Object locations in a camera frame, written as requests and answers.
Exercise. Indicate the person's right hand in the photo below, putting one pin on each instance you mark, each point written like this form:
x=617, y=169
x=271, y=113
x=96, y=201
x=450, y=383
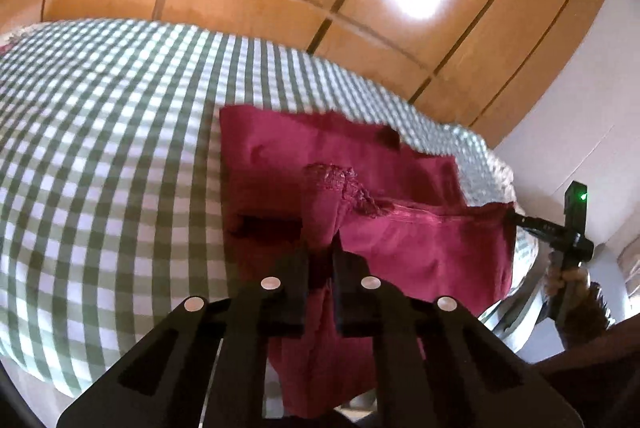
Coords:
x=574, y=283

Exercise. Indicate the dark sleeved right forearm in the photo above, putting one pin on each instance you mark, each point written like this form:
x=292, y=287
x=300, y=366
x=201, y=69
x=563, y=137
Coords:
x=592, y=340

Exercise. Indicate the dark red garment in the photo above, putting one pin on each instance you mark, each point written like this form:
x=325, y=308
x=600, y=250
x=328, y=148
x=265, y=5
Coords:
x=295, y=182

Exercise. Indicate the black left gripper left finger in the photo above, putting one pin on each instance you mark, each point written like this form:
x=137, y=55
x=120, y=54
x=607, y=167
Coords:
x=204, y=365

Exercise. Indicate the green white checkered bedsheet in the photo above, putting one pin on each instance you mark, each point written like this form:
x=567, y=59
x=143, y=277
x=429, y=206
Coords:
x=110, y=194

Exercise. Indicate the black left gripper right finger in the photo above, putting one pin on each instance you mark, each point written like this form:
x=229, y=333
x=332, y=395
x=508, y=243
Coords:
x=436, y=364

